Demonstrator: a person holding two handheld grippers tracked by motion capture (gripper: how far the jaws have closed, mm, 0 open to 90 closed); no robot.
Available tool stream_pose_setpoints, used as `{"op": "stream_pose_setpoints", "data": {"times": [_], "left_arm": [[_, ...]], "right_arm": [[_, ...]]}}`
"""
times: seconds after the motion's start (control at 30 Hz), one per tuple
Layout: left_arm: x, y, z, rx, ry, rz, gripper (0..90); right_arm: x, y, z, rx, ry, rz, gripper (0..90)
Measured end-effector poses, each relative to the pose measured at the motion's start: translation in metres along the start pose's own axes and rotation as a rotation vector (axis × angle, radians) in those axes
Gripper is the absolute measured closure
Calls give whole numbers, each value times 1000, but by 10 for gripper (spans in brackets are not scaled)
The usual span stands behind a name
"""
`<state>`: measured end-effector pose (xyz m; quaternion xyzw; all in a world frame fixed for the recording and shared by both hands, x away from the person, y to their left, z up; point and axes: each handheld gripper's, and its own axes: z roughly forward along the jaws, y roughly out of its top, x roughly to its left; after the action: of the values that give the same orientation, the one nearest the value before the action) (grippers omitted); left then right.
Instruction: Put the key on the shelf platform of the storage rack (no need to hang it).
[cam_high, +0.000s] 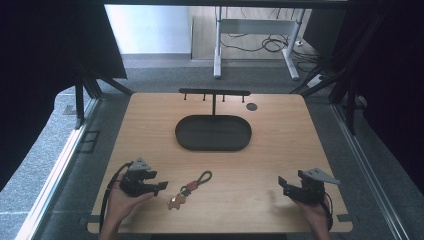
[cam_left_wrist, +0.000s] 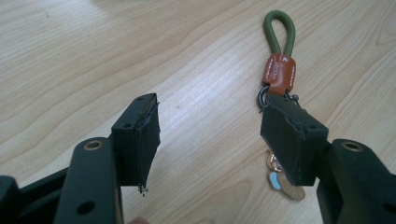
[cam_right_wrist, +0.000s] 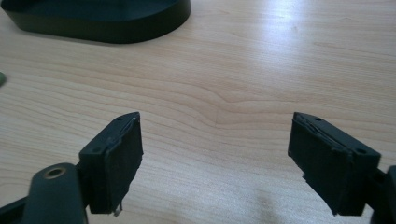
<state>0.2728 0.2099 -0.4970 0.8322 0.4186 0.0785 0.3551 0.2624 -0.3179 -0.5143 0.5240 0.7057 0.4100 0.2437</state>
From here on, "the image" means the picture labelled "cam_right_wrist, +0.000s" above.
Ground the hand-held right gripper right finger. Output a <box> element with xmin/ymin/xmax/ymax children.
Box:
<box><xmin>287</xmin><ymin>111</ymin><xmax>382</xmax><ymax>217</ymax></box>

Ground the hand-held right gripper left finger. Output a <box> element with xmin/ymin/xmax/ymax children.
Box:
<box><xmin>78</xmin><ymin>111</ymin><xmax>145</xmax><ymax>217</ymax></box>

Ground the black oval base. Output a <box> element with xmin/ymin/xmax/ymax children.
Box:
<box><xmin>0</xmin><ymin>0</ymin><xmax>191</xmax><ymax>45</ymax></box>

